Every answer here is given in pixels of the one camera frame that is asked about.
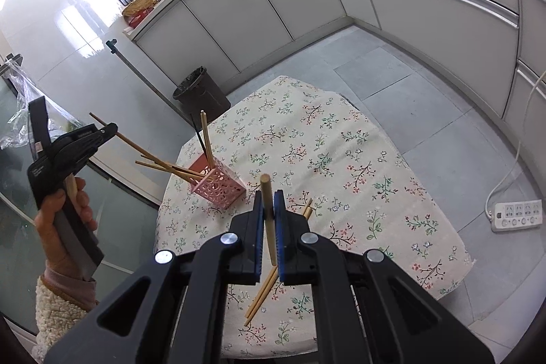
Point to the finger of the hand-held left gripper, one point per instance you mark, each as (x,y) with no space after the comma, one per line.
(106,132)

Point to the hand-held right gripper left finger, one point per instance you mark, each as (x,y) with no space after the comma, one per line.
(259,236)

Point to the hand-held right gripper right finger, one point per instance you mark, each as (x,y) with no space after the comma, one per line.
(279,236)

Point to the wooden chopstick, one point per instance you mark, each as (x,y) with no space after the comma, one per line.
(145,150)
(268,219)
(166,169)
(207,138)

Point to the pink perforated utensil holder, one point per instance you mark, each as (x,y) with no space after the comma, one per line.
(217,189)

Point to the row of wooden chopsticks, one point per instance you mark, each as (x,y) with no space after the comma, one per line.
(258,300)

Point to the black chopstick with gold band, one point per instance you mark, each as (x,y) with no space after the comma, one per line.
(199,142)

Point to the person's left forearm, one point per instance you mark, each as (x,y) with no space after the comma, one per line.
(59,304)

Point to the person's left hand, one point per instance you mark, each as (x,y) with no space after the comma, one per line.
(55,236)

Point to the black stand pole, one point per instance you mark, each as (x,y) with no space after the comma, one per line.
(136,74)

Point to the crumpled clear plastic wrap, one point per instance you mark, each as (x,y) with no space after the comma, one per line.
(25,112)

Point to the frosted glass sliding door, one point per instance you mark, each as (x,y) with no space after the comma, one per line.
(123,219)

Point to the floral tablecloth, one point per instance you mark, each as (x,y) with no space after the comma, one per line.
(341,159)

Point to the dark brown trash bin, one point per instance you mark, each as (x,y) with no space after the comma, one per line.
(204,95)

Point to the red box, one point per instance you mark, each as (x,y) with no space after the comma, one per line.
(137,19)

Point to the woven basket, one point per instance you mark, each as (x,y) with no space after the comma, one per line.
(138,3)

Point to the white power strip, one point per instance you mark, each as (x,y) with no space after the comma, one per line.
(518,214)

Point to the white cabinet with metal rails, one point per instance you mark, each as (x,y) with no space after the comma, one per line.
(448,31)

